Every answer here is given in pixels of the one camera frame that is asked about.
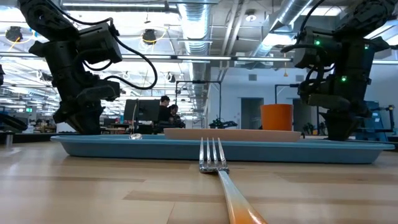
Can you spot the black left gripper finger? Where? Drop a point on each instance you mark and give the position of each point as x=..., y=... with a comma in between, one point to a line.
x=79, y=124
x=97, y=121

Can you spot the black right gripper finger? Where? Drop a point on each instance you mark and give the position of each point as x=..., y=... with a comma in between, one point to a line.
x=332, y=126
x=349, y=127

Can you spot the orange cup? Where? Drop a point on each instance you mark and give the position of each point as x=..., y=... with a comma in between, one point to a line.
x=276, y=117

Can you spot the peach plate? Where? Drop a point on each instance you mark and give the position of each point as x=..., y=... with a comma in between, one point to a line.
x=233, y=135

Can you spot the blue plastic tray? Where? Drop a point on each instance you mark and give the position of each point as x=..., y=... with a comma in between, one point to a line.
x=217, y=151

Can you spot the black background robot arm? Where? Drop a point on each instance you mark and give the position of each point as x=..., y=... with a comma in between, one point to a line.
x=222, y=124

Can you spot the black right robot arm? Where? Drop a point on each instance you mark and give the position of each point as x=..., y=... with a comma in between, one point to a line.
x=357, y=46

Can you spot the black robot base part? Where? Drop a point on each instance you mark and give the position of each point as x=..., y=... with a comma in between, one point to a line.
x=12, y=123

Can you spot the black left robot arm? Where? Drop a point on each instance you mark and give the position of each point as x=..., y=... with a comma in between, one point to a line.
x=59, y=62

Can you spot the white pillar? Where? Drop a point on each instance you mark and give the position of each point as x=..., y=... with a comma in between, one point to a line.
x=66, y=127

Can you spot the blue equipment cabinet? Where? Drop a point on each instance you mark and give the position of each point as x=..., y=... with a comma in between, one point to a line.
x=377, y=124

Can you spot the grey door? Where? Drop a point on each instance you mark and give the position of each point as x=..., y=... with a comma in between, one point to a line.
x=251, y=113
x=301, y=116

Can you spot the black computer monitor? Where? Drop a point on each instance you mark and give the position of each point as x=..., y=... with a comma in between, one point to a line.
x=146, y=110

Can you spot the green exit sign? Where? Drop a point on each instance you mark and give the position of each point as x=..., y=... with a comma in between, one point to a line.
x=29, y=109

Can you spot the person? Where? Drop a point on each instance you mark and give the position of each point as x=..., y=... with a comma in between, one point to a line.
x=163, y=109
x=174, y=116

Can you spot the black ceiling device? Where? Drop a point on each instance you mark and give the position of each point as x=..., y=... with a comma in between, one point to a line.
x=149, y=35

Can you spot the long ceiling light strip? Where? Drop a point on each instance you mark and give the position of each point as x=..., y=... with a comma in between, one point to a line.
x=202, y=58

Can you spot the grey wall vent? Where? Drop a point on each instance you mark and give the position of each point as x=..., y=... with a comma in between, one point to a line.
x=252, y=77
x=298, y=78

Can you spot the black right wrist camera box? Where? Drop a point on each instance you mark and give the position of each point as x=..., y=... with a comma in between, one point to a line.
x=314, y=49

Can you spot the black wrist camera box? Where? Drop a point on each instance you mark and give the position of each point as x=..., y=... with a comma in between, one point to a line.
x=314, y=49
x=99, y=43

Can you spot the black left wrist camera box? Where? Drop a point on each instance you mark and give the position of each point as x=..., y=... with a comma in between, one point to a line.
x=99, y=43

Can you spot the black metal rig frame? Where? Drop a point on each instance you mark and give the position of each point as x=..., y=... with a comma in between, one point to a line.
x=199, y=82
x=283, y=85

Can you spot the metal post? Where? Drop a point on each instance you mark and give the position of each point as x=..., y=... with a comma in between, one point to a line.
x=8, y=140

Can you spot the silver ventilation duct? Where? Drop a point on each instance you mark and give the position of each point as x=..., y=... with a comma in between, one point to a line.
x=280, y=25
x=196, y=28

